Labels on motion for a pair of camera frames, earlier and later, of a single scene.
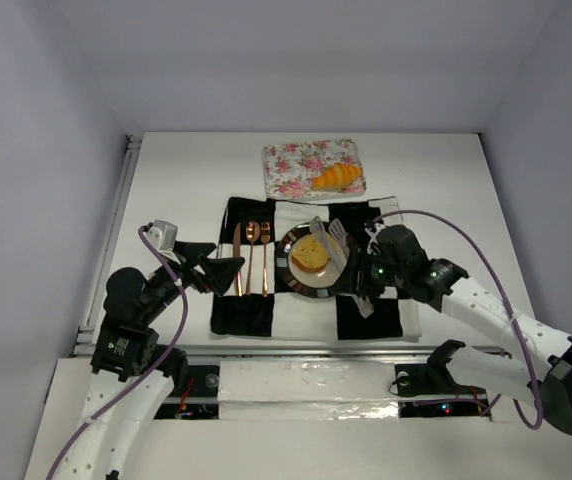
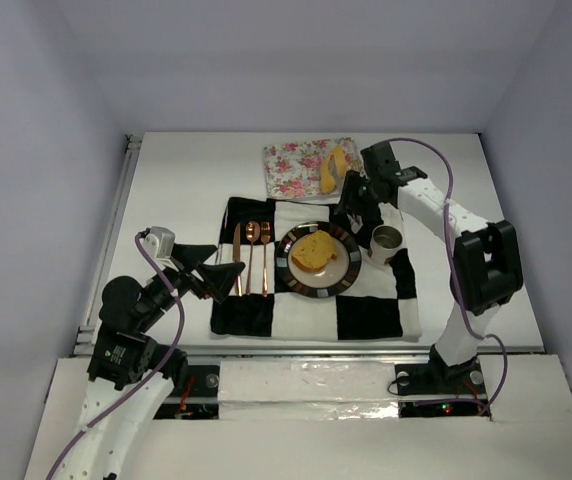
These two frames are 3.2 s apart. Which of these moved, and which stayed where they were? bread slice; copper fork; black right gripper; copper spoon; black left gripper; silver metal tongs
Moved: black right gripper; silver metal tongs
Stayed: bread slice; copper fork; copper spoon; black left gripper
